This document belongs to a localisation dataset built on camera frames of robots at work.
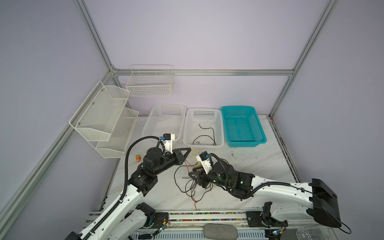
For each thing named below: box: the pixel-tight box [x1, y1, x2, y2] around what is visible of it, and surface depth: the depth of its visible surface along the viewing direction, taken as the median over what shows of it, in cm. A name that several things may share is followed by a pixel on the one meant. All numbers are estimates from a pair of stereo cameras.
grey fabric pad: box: [203, 223, 238, 240], surface depth 69 cm
